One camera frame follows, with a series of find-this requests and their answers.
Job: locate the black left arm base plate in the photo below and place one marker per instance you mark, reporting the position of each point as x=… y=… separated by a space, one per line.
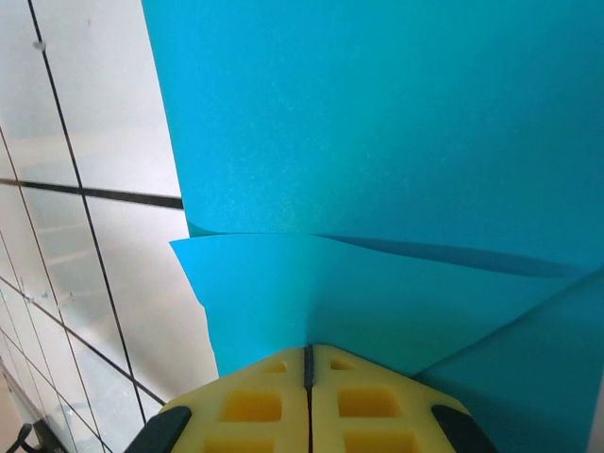
x=42 y=441

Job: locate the blue cloth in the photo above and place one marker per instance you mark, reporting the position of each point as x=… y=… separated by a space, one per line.
x=377 y=118

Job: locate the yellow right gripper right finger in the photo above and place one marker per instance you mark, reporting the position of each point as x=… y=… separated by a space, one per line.
x=368 y=415

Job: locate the long aluminium mounting rail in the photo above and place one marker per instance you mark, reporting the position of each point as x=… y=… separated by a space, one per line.
x=19 y=406

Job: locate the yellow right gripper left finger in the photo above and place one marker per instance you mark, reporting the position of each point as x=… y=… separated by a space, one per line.
x=255 y=415

